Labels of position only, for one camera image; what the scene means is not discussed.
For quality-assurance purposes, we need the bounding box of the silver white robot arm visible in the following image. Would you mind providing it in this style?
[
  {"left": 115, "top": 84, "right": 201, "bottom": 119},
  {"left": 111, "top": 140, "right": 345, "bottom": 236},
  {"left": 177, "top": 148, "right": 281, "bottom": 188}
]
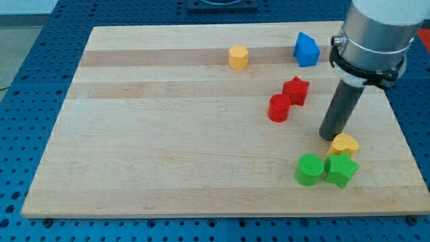
[{"left": 330, "top": 0, "right": 429, "bottom": 89}]

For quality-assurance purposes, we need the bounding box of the red circle block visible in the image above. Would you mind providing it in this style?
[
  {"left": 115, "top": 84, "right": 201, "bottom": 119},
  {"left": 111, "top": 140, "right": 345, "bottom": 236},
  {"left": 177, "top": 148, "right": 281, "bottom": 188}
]
[{"left": 267, "top": 93, "right": 291, "bottom": 122}]

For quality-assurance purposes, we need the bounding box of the yellow hexagon block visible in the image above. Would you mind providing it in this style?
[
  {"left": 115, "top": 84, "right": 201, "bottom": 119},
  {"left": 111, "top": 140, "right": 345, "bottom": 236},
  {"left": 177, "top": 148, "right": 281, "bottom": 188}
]
[{"left": 228, "top": 45, "right": 249, "bottom": 70}]

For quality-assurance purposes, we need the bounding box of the green circle block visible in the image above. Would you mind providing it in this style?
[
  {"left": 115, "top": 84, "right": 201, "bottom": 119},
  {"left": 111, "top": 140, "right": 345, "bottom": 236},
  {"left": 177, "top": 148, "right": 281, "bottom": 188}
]
[{"left": 294, "top": 153, "right": 324, "bottom": 186}]

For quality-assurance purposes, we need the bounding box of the wooden board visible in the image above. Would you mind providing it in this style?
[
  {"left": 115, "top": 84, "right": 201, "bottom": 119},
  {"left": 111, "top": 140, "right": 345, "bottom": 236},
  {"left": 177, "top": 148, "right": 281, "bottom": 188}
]
[{"left": 21, "top": 22, "right": 429, "bottom": 218}]

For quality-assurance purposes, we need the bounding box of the red star block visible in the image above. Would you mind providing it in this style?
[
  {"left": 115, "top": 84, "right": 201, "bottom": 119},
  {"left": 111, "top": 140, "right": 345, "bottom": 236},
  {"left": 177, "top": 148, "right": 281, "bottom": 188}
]
[{"left": 282, "top": 76, "right": 310, "bottom": 106}]

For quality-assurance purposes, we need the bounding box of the blue house-shaped block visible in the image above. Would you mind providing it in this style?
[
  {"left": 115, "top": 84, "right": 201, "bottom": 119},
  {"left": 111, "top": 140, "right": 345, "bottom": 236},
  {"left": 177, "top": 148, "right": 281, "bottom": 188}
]
[{"left": 293, "top": 32, "right": 320, "bottom": 67}]

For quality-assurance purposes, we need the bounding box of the yellow heart block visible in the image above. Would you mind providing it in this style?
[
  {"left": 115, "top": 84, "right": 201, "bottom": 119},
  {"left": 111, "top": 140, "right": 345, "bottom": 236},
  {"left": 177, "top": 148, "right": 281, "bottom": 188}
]
[{"left": 327, "top": 132, "right": 359, "bottom": 158}]

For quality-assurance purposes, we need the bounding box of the green star block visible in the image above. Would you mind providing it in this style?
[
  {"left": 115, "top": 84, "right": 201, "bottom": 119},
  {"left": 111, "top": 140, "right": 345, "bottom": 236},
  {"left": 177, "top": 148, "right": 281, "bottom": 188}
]
[{"left": 324, "top": 152, "right": 359, "bottom": 189}]

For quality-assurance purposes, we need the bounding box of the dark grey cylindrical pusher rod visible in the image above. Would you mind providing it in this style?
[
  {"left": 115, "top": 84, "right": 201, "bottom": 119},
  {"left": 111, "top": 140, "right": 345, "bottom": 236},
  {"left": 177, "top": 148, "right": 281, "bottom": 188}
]
[{"left": 319, "top": 80, "right": 364, "bottom": 141}]

